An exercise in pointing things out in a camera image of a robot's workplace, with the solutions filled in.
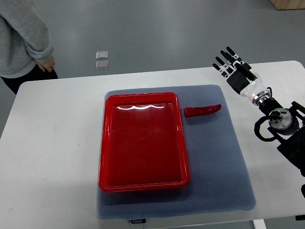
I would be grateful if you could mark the person in grey sweater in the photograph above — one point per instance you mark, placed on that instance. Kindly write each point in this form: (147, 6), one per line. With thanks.
(24, 39)

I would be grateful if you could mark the red plastic tray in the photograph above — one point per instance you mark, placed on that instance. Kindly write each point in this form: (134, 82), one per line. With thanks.
(143, 144)

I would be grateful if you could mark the white table leg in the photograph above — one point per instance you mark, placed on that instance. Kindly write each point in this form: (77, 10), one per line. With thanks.
(259, 224)

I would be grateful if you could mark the wooden box corner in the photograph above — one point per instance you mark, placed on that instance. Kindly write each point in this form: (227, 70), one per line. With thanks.
(288, 4)

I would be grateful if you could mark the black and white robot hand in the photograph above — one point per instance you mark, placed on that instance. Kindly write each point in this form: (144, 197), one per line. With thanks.
(241, 77)

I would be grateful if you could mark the upper metal floor plate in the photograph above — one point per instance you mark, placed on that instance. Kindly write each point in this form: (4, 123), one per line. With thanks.
(101, 55)

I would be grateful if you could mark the red pepper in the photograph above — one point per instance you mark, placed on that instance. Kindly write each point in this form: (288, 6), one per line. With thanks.
(201, 111)

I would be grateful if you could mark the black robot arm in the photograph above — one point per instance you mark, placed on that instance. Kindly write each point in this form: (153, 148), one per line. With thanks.
(287, 126)

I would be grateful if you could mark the person's bare hand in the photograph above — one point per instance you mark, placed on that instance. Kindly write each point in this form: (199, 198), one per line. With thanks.
(48, 65)

